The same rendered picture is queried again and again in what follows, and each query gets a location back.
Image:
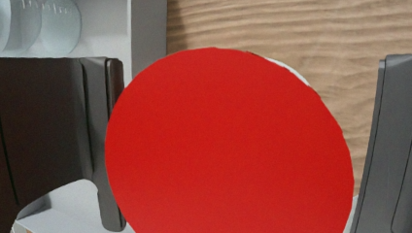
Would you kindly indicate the white bottle with red cap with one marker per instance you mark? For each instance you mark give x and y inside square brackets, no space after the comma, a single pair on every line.
[348,226]
[216,140]
[39,28]

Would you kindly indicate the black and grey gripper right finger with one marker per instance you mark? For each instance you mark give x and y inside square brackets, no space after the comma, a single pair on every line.
[385,199]

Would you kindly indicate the grey tray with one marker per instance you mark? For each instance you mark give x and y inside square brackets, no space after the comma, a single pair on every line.
[73,208]

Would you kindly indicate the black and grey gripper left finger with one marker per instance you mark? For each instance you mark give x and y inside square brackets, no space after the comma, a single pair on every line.
[54,114]

